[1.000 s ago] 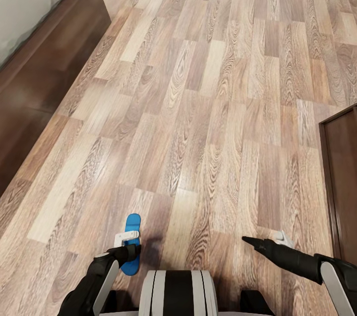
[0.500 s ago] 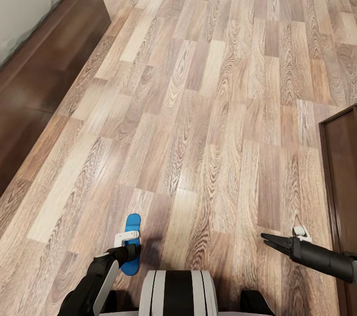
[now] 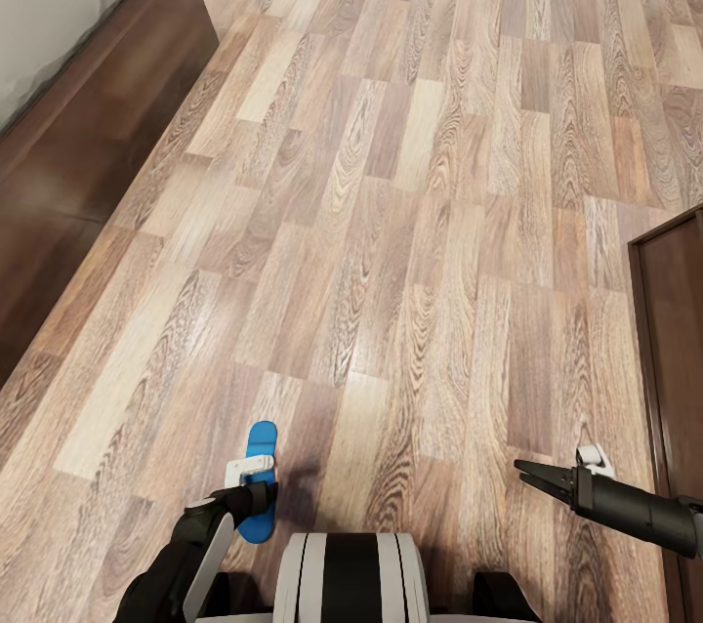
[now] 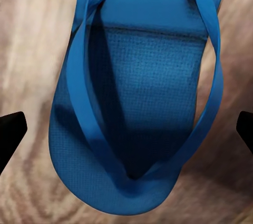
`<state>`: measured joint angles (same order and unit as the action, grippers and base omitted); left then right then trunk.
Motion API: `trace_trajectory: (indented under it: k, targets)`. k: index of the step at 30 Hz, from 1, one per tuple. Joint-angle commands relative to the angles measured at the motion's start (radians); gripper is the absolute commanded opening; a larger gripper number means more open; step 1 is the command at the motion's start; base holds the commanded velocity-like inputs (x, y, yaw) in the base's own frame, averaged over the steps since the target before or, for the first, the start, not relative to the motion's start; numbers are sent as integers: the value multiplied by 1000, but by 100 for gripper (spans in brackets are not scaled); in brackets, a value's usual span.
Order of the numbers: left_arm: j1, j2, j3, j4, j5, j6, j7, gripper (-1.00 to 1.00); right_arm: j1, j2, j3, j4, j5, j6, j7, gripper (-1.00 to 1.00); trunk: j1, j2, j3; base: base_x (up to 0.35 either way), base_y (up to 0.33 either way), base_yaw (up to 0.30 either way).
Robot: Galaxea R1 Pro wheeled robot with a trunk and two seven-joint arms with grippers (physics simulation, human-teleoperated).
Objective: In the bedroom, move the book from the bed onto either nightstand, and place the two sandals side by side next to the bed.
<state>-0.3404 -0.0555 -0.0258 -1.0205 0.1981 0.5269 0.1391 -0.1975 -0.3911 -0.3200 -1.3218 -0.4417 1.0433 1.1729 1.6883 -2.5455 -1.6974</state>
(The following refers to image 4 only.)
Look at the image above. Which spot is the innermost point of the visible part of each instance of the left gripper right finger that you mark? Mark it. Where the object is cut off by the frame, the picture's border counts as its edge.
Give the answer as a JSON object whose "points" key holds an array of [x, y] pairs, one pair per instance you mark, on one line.
{"points": [[245, 128]]}

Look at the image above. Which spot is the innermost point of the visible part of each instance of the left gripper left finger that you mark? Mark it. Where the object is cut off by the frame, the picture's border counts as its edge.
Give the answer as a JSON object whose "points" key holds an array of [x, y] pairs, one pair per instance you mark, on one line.
{"points": [[12, 129]]}

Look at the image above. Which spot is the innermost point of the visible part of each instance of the sandal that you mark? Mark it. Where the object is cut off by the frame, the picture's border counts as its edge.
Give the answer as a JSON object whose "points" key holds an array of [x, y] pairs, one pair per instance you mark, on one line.
{"points": [[121, 122]]}

